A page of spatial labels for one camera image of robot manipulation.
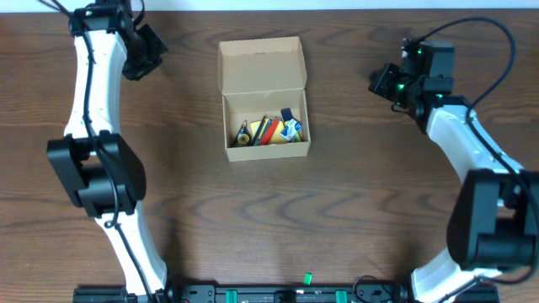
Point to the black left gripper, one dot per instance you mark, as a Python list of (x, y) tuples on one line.
[(136, 66)]

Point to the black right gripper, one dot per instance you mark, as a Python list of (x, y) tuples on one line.
[(377, 85)]

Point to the cardboard box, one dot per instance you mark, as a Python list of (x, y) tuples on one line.
[(257, 79)]

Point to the small white blue box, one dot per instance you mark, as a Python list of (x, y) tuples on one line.
[(292, 131)]

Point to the yellow highlighter with blue cap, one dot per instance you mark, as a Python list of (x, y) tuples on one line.
[(286, 115)]

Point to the red marker pen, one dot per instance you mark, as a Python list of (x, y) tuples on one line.
[(269, 131)]

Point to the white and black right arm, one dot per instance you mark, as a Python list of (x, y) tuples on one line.
[(494, 225)]

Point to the small green clip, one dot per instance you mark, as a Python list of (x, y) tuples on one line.
[(307, 278)]

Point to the black aluminium mounting rail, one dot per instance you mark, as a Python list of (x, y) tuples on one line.
[(367, 292)]

